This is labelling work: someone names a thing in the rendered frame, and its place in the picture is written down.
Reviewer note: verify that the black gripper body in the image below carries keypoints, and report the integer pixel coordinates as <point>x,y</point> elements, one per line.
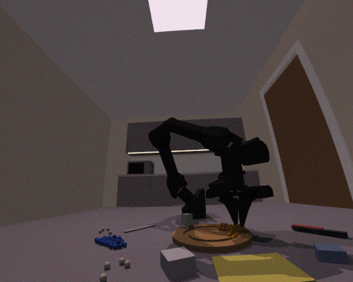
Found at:
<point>255,192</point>

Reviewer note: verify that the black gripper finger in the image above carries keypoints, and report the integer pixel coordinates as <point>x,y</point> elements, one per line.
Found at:
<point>243,207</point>
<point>232,209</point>

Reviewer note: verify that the brown round bead board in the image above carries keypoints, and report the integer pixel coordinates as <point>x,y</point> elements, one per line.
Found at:
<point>206,238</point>

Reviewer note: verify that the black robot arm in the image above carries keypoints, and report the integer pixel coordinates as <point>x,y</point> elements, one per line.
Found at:
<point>213,138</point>

